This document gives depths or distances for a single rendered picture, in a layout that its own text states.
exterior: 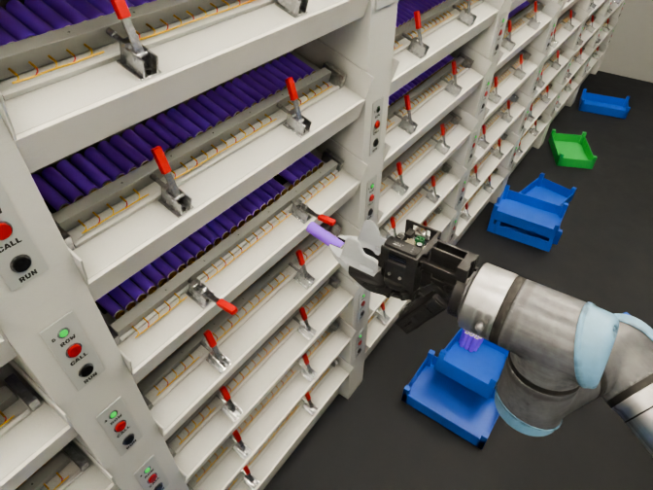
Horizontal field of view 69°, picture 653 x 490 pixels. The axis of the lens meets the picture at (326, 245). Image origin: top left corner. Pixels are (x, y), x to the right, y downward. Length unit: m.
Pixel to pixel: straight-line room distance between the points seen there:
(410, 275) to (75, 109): 0.42
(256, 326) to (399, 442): 0.85
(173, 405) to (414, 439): 0.98
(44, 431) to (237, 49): 0.55
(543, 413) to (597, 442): 1.23
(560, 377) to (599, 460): 1.26
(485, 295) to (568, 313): 0.09
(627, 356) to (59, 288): 0.71
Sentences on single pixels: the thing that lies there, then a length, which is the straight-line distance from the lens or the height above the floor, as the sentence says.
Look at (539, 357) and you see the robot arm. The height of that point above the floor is 1.07.
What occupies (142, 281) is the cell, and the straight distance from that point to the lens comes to 0.81.
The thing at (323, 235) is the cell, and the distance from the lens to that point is 0.72.
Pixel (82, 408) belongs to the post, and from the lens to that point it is 0.74.
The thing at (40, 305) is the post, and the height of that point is 1.13.
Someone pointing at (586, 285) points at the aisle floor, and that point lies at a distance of 2.38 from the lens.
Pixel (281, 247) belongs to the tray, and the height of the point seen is 0.93.
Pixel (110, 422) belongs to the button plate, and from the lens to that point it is 0.79.
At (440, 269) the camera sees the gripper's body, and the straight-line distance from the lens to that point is 0.61.
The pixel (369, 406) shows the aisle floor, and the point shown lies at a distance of 1.75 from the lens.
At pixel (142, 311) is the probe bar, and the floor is 0.97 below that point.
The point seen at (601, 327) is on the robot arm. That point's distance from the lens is 0.60.
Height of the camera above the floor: 1.53
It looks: 42 degrees down
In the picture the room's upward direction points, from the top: straight up
